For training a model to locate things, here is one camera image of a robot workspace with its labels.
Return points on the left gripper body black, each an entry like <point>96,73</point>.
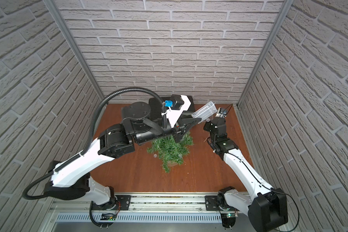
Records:
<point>179,128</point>

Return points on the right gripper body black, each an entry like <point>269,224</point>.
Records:
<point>207,127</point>

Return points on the clear plastic battery box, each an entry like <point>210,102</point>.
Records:
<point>205,111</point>

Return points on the small green christmas tree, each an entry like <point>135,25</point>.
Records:
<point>167,149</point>

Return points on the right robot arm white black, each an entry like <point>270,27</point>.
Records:
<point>266,207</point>

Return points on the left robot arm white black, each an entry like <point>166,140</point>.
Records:
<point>72,180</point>

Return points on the round wooden tree base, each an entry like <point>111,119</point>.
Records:
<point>172,163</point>

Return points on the black tool case orange latches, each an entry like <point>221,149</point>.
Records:
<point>156,108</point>

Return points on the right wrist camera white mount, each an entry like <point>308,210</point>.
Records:
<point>221,113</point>

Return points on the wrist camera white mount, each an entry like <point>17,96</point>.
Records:
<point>175,106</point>
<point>221,113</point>

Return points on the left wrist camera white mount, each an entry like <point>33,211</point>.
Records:
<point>175,106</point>

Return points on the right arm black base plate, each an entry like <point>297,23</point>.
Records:
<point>217,203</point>

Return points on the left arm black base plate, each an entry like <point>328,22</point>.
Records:
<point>121,202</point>

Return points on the aluminium corner post right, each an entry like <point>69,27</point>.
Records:
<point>268,44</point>

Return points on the aluminium corner post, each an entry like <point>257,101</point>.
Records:
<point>268,44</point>
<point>56,14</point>

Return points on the aluminium corner post left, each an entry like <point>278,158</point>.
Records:
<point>56,14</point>

